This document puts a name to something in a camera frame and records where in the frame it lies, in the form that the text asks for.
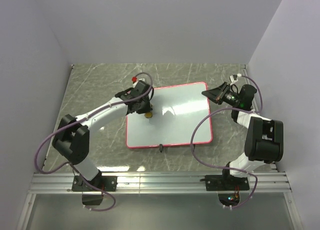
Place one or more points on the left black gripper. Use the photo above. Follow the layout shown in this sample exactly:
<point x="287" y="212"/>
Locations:
<point x="147" y="109"/>

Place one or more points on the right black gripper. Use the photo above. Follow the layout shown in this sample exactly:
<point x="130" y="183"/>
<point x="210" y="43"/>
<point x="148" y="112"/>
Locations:
<point x="217" y="94"/>

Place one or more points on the yellow bone-shaped eraser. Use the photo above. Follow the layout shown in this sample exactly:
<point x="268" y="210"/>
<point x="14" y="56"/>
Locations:
<point x="148" y="115"/>

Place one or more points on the pink framed whiteboard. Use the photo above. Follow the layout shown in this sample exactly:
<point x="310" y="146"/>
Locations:
<point x="177" y="110"/>

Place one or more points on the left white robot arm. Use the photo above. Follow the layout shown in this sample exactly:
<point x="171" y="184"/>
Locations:
<point x="74" y="133"/>

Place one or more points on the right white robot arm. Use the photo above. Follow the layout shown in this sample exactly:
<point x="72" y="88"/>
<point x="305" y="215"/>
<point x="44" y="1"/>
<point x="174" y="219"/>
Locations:
<point x="264" y="142"/>

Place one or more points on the left wrist camera red cap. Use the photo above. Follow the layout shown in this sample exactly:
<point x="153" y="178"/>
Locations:
<point x="135" y="79"/>

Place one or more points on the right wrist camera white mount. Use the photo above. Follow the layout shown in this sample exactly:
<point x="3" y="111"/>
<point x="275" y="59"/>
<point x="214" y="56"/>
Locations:
<point x="234" y="78"/>

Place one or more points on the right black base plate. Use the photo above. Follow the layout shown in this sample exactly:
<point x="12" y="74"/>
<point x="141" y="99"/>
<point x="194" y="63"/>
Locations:
<point x="221" y="183"/>

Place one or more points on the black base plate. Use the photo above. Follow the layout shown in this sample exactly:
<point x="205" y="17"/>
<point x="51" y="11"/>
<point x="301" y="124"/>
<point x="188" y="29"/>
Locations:
<point x="107" y="183"/>
<point x="221" y="183"/>

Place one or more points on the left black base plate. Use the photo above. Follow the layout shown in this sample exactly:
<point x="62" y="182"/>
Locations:
<point x="107" y="183"/>

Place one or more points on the aluminium mounting rail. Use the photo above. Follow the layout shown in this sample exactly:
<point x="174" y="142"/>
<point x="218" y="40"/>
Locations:
<point x="154" y="183"/>

